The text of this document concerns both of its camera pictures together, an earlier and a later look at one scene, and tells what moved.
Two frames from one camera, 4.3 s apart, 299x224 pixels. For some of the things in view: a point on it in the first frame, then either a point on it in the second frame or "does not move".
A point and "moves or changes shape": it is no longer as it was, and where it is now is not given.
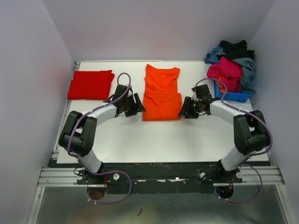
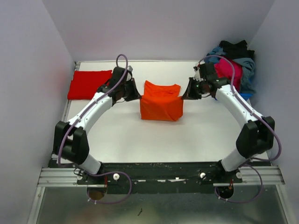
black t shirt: [236, 51] does not move
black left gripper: [137, 107] → [135, 94]
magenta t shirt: [230, 71] does not move
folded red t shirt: [91, 85] does not move
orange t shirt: [161, 99] moves or changes shape
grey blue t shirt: [248, 85] does not move
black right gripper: [187, 101] → [189, 94]
